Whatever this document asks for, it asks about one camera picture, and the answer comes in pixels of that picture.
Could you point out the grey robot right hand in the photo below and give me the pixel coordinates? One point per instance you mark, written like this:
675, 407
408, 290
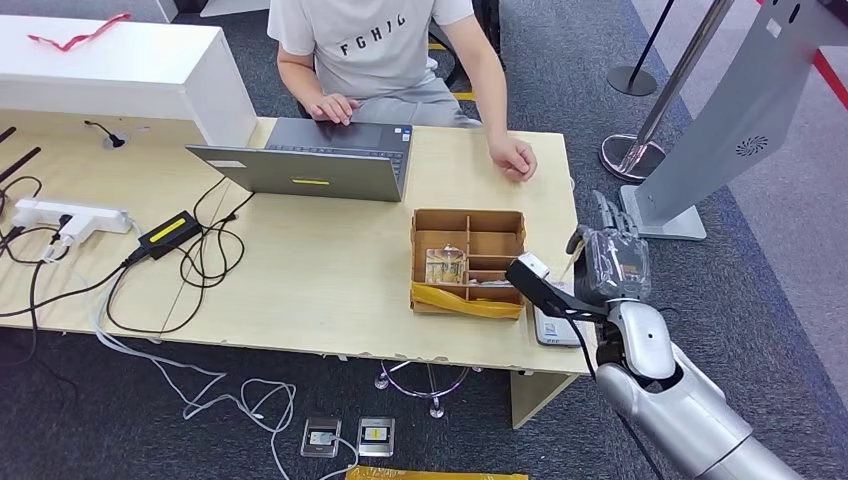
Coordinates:
616, 268

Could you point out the person's left hand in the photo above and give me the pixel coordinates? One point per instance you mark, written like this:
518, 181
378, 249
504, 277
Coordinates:
513, 159

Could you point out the person's right hand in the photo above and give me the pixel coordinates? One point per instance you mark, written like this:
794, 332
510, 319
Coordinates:
334, 109

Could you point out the tan ID card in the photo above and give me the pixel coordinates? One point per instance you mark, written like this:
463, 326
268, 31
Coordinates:
572, 262

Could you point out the person's right forearm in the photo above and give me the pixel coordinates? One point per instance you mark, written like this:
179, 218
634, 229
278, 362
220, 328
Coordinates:
298, 86

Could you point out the person's left forearm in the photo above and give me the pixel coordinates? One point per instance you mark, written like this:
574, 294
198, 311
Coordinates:
487, 93

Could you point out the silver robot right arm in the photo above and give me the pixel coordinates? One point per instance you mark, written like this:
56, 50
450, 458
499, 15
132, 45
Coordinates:
669, 404

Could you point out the person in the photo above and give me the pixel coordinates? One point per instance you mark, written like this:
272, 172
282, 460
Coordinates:
378, 60

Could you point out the grey white card reader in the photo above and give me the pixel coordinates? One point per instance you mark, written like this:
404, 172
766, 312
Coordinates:
550, 331

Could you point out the room key cards stack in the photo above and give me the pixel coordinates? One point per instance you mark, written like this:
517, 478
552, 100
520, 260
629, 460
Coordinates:
487, 282

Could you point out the card in clear sleeve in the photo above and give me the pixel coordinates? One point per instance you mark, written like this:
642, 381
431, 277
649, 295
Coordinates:
444, 266

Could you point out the grey laptop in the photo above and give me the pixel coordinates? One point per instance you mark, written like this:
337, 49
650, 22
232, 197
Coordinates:
298, 172

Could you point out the yellow floor tape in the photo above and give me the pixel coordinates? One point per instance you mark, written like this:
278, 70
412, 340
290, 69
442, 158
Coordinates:
464, 96

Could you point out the wooden compartment organiser box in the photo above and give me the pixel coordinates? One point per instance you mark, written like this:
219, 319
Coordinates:
493, 238

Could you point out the yellow tape strip on organiser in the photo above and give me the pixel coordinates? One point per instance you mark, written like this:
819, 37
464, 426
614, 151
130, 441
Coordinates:
457, 301

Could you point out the desk leg panel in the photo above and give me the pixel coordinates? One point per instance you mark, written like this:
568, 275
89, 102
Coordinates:
533, 397

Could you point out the grey kiosk stand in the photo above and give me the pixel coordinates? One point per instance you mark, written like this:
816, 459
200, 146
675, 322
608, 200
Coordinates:
742, 109

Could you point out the black power adapter yellow label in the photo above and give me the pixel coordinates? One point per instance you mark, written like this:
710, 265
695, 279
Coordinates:
169, 234

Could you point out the chrome stool base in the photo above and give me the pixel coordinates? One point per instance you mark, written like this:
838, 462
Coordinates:
436, 405

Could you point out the white counter box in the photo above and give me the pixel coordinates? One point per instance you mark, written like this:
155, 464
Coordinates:
99, 69

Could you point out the red ribbon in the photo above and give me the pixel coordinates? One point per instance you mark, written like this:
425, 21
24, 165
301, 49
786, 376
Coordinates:
76, 40

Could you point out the white power strip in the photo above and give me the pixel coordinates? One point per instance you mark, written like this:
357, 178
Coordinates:
89, 218

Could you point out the yellow tape roll strip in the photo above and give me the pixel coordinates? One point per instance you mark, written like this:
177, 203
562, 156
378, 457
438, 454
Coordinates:
430, 474

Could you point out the red barrier belt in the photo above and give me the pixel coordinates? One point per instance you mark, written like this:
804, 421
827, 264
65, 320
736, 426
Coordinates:
831, 79

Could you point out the floor socket with yellow label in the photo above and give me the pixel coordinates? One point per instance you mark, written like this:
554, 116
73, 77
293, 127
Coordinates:
376, 436

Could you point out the long black antenna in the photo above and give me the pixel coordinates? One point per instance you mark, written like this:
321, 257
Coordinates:
20, 164

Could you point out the floor socket with white plug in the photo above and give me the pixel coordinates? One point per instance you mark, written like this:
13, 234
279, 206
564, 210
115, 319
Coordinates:
321, 438

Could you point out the short black antenna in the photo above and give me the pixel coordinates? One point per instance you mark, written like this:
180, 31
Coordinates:
5, 134

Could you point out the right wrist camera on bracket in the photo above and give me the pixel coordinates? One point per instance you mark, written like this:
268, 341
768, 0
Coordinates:
540, 285

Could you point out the chrome stanchion post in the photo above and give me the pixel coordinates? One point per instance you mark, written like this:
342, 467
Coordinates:
629, 158

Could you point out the black stanchion post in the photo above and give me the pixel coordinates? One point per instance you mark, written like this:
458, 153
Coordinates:
630, 81

